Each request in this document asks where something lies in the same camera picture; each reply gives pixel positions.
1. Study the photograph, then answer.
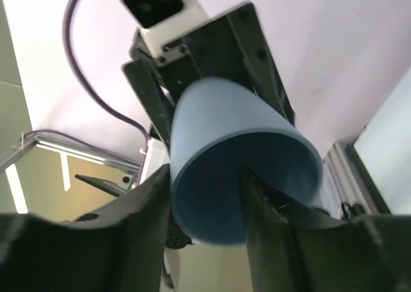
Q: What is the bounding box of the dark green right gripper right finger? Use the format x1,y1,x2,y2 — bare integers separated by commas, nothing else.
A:
239,167,410,291

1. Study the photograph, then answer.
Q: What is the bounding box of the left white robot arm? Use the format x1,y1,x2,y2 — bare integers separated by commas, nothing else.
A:
1,3,306,291

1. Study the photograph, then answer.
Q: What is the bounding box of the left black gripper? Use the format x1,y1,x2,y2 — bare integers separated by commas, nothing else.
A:
123,1,295,144

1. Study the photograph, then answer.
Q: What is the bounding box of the light blue cup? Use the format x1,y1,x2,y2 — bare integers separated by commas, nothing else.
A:
170,77,323,245

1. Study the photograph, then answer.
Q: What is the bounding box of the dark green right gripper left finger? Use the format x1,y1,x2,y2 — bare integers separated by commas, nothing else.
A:
1,165,170,291

